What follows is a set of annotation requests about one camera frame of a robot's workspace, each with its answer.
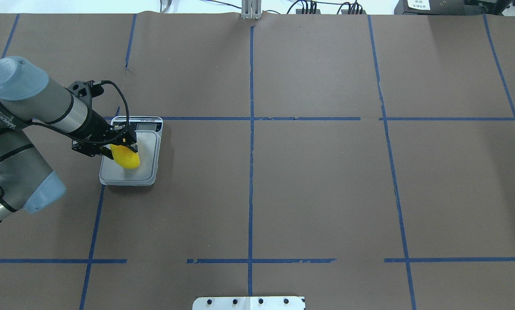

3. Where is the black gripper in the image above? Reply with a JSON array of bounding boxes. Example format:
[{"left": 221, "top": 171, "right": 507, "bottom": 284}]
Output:
[{"left": 67, "top": 80, "right": 139, "bottom": 157}]

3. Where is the yellow mango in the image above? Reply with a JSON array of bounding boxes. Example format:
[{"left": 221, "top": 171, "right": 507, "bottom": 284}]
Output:
[{"left": 110, "top": 144, "right": 141, "bottom": 169}]

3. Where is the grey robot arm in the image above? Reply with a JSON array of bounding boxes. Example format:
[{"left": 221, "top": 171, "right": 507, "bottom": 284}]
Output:
[{"left": 0, "top": 56, "right": 140, "bottom": 223}]

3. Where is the white kitchen scale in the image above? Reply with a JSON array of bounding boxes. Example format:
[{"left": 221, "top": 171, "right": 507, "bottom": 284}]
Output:
[{"left": 99, "top": 115, "right": 164, "bottom": 186}]

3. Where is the vertical blue tape line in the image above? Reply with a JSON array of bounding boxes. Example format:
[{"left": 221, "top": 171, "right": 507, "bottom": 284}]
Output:
[{"left": 247, "top": 25, "right": 255, "bottom": 296}]

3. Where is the white metal mounting plate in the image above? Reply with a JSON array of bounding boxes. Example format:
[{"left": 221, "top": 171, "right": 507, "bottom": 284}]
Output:
[{"left": 192, "top": 296, "right": 306, "bottom": 310}]

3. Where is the black power strip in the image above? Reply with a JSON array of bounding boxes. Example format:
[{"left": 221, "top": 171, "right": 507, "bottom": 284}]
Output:
[{"left": 295, "top": 8, "right": 321, "bottom": 15}]

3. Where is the brown paper table cover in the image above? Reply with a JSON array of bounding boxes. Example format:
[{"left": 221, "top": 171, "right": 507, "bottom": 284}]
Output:
[{"left": 0, "top": 12, "right": 515, "bottom": 310}]

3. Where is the black device box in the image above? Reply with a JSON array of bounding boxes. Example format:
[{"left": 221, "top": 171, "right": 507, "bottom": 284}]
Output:
[{"left": 394, "top": 0, "right": 483, "bottom": 16}]

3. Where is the black braided cable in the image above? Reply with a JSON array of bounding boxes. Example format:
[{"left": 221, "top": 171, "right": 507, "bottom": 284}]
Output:
[{"left": 92, "top": 80, "right": 132, "bottom": 127}]

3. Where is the aluminium profile post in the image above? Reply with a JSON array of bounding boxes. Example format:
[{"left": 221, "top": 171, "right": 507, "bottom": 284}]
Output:
[{"left": 241, "top": 0, "right": 263, "bottom": 20}]

